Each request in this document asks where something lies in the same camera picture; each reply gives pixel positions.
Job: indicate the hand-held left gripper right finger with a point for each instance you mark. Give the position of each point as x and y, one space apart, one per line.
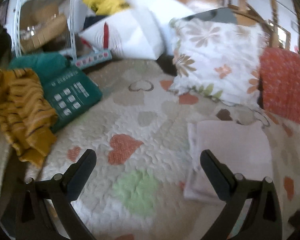
220 182

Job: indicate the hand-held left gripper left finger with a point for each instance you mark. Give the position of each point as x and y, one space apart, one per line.
75 183

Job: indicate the white small garment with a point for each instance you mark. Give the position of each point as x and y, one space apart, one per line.
230 150

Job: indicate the teal printed package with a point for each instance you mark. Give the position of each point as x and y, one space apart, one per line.
72 97

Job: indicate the yellow striped cloth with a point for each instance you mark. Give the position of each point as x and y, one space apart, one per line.
22 110

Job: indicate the heart print quilt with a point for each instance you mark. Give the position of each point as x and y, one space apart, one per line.
145 120

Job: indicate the red dotted pillow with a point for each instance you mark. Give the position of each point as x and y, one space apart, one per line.
285 85

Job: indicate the teal cloth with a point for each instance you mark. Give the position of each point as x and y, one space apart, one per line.
45 62

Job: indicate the white floral pillow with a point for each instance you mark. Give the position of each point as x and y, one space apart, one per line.
215 55

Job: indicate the cardboard box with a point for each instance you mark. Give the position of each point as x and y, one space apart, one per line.
47 30

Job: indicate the white pillow with red mark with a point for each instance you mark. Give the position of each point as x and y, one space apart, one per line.
135 37

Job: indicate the dark cloth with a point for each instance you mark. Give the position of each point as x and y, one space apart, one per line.
0 42

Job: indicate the grey flat item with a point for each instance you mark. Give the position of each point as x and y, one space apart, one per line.
220 16

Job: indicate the wooden rattan chair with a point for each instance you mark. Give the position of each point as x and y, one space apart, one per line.
242 2

